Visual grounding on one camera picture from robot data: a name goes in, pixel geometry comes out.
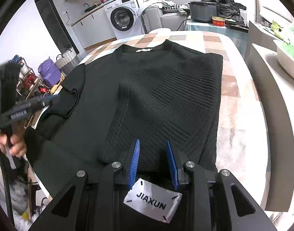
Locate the black tray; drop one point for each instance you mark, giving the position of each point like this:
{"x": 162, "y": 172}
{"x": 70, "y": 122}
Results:
{"x": 236, "y": 25}

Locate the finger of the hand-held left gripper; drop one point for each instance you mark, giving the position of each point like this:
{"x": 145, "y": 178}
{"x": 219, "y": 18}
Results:
{"x": 50, "y": 100}

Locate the yellow-green cloth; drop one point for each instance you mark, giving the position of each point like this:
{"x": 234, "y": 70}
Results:
{"x": 277, "y": 27}

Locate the metal shelf rack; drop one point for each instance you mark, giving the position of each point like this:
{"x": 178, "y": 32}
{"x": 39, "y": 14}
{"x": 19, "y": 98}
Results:
{"x": 29, "y": 77}

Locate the white clothes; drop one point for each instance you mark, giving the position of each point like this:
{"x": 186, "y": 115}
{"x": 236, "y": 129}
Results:
{"x": 151, "y": 4}

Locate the striped woven basket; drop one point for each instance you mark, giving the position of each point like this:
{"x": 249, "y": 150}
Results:
{"x": 65, "y": 61}

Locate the black faucet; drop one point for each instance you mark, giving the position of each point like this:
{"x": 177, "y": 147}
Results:
{"x": 86, "y": 6}

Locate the purple bag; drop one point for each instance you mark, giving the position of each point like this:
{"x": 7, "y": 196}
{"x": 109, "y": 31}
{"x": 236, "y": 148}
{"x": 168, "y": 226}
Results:
{"x": 49, "y": 72}

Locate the grey sofa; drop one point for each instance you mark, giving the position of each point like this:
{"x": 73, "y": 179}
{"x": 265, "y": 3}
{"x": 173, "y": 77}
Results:
{"x": 153, "y": 14}

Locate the white washing machine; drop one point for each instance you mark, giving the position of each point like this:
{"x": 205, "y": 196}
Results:
{"x": 123, "y": 16}

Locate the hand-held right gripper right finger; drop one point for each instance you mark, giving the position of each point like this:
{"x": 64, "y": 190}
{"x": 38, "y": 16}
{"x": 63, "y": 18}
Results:
{"x": 172, "y": 166}

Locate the grey low cabinet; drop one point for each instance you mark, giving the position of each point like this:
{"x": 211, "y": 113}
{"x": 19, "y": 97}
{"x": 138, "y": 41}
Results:
{"x": 269, "y": 89}

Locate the white plastic basin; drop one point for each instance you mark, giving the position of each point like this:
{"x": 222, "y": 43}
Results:
{"x": 286, "y": 60}

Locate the black knit sweater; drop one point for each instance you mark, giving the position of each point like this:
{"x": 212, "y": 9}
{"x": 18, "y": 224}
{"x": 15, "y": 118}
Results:
{"x": 149, "y": 89}

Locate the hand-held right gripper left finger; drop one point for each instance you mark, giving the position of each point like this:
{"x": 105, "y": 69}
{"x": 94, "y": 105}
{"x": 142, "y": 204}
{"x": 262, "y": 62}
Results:
{"x": 135, "y": 166}

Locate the black and white checked cloth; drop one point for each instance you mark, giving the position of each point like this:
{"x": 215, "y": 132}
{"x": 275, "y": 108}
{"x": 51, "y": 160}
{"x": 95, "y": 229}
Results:
{"x": 173, "y": 8}

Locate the light blue side table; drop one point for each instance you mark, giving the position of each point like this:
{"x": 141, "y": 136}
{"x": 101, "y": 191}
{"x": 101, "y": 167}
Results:
{"x": 197, "y": 26}

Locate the black cooking pot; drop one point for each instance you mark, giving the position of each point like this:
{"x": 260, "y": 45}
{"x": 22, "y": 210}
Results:
{"x": 203, "y": 12}

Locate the yellow bag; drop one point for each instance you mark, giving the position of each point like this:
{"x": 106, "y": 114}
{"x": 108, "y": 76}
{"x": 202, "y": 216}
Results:
{"x": 56, "y": 86}

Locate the beige sofa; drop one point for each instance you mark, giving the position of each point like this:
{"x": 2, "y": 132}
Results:
{"x": 274, "y": 7}

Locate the checkered bed blanket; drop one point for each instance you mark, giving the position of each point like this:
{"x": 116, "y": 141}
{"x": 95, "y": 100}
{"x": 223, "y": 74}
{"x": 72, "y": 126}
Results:
{"x": 233, "y": 101}

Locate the white kitchen cabinet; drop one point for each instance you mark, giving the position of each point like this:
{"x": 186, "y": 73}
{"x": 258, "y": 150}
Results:
{"x": 94, "y": 16}

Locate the red bowl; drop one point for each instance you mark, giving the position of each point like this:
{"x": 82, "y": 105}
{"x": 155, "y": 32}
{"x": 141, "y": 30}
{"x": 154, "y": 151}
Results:
{"x": 218, "y": 22}

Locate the dark door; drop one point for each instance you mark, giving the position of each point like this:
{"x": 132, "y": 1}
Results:
{"x": 55, "y": 24}

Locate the person's left hand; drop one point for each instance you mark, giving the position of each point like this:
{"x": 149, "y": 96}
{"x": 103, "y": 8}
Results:
{"x": 15, "y": 145}

